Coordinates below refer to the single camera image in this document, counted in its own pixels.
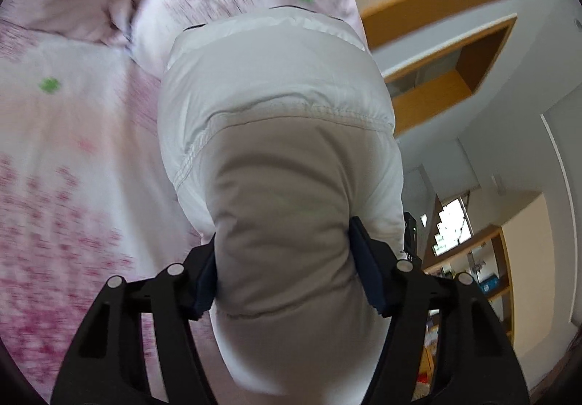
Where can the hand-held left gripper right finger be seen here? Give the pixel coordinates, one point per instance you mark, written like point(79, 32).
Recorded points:
point(368, 264)

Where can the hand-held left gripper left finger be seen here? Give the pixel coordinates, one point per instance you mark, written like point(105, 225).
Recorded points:
point(204, 282)

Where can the white puffer jacket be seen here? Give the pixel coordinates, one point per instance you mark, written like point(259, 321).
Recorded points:
point(282, 159)

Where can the window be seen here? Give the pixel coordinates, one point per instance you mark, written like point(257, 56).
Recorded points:
point(450, 214)

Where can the wooden shelf unit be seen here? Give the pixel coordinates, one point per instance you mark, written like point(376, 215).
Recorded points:
point(500, 250)

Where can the blue box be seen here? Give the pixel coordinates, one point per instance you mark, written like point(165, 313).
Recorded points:
point(489, 284)

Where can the floral bed sheet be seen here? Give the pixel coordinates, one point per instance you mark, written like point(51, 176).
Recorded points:
point(68, 159)

